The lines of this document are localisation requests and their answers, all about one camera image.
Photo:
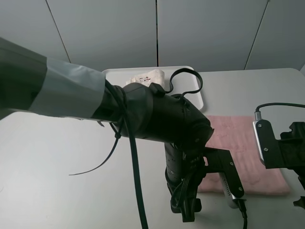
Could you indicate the pink towel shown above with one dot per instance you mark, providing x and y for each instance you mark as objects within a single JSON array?
[{"x": 235, "y": 133}]

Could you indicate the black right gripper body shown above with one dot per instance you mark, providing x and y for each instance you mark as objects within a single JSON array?
[{"x": 292, "y": 145}]

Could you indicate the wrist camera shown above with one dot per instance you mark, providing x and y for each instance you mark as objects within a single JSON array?
[
  {"x": 268, "y": 146},
  {"x": 220, "y": 161}
]

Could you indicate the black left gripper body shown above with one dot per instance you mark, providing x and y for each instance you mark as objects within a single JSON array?
[{"x": 184, "y": 172}]

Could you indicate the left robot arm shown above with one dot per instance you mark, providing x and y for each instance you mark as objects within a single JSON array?
[{"x": 30, "y": 82}]

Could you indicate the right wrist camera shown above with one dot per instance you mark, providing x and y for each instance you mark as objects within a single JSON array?
[{"x": 268, "y": 146}]

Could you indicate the cream white towel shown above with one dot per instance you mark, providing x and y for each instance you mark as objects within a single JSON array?
[{"x": 155, "y": 76}]

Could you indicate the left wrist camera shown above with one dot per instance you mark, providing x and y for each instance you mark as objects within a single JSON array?
[{"x": 220, "y": 161}]

